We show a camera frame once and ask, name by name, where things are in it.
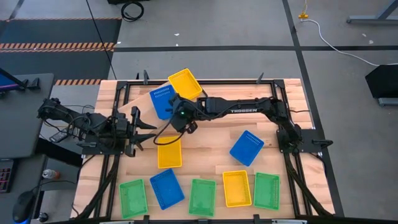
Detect thin black floor cable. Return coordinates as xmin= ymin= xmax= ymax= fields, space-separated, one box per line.
xmin=85 ymin=0 xmax=117 ymax=80

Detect green plastic basket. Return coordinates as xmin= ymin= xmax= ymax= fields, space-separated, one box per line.
xmin=188 ymin=178 xmax=217 ymax=218
xmin=253 ymin=172 xmax=281 ymax=211
xmin=119 ymin=178 xmax=149 ymax=220

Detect white floor cable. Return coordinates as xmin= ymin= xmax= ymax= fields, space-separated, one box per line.
xmin=306 ymin=18 xmax=382 ymax=68

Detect black floor mat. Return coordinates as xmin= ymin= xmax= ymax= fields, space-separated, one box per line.
xmin=0 ymin=17 xmax=123 ymax=82

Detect coiled black cable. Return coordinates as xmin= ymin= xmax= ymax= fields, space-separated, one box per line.
xmin=120 ymin=0 xmax=146 ymax=22

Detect black keyboard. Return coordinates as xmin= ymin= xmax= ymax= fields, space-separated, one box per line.
xmin=0 ymin=158 xmax=16 ymax=194

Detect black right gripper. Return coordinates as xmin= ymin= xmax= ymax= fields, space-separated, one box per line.
xmin=170 ymin=93 xmax=200 ymax=135

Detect yellow plastic basket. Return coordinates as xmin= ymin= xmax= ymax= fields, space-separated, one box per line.
xmin=157 ymin=136 xmax=183 ymax=170
xmin=222 ymin=169 xmax=252 ymax=208
xmin=167 ymin=68 xmax=203 ymax=101

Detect dark grey desk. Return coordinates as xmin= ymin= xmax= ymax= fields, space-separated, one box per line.
xmin=0 ymin=73 xmax=55 ymax=159

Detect black computer mouse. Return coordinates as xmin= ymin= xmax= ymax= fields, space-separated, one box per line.
xmin=12 ymin=189 xmax=37 ymax=224

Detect wooden shelf with black legs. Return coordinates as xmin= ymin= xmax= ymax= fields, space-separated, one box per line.
xmin=117 ymin=81 xmax=208 ymax=151

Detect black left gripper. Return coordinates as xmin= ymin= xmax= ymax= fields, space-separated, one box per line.
xmin=108 ymin=105 xmax=158 ymax=158

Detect blue plastic basket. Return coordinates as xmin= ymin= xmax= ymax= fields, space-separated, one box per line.
xmin=229 ymin=129 xmax=265 ymax=167
xmin=149 ymin=84 xmax=178 ymax=121
xmin=149 ymin=168 xmax=185 ymax=211

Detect monitor with black stand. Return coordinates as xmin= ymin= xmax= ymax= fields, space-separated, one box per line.
xmin=0 ymin=67 xmax=41 ymax=93

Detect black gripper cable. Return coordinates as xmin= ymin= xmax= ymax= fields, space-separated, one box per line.
xmin=152 ymin=118 xmax=188 ymax=147

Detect grey metal table leg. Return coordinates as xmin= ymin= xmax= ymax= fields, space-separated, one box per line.
xmin=346 ymin=0 xmax=398 ymax=26

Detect black aluminium table frame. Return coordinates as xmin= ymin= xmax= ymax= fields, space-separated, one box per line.
xmin=74 ymin=77 xmax=336 ymax=224

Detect black box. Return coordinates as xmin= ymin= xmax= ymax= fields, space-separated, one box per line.
xmin=364 ymin=63 xmax=398 ymax=100

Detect clear plastic bottle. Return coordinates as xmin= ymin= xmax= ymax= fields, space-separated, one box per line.
xmin=42 ymin=169 xmax=60 ymax=180

